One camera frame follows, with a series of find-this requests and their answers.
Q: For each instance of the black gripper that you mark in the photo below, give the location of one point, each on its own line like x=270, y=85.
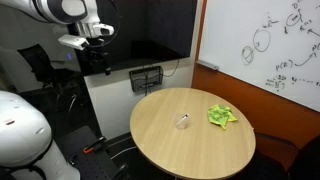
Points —
x=96, y=56

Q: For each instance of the white pen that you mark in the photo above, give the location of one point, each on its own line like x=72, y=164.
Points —
x=183, y=118

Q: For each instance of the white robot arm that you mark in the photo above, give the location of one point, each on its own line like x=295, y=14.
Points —
x=28, y=150

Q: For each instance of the black office chair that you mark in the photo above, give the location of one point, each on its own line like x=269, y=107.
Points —
x=44, y=72

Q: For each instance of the orange black clamp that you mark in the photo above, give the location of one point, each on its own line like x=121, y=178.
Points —
x=95, y=146

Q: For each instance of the clear plastic cup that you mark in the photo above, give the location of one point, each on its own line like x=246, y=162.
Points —
x=181, y=125

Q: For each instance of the whiteboard eraser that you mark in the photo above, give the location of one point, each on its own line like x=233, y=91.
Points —
x=209, y=65

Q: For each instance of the yellow green cloth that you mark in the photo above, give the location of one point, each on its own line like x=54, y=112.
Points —
x=220, y=115

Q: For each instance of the round wooden table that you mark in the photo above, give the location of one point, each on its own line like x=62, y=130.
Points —
x=201, y=151

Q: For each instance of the white whiteboard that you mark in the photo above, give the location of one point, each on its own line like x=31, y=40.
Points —
x=271, y=44

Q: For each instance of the dark chair at right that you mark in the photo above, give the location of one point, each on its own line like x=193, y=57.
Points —
x=280, y=159

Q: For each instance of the black mesh wire basket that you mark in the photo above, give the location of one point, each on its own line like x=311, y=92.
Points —
x=146, y=77

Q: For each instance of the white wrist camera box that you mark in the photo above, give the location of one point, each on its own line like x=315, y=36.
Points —
x=75, y=42

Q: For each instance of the black wall monitor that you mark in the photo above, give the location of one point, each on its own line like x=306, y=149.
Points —
x=146, y=32

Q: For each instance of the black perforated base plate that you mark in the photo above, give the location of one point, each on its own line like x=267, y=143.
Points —
x=96, y=165

